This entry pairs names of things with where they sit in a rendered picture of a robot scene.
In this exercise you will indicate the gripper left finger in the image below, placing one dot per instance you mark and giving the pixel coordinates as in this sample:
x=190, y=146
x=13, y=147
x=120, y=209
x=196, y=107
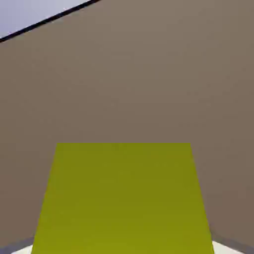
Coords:
x=18, y=249

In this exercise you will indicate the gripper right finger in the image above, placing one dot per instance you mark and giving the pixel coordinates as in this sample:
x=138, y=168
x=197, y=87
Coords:
x=230, y=249

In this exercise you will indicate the small yellow-green cube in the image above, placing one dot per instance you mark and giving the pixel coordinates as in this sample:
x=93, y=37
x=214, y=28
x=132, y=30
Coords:
x=123, y=198

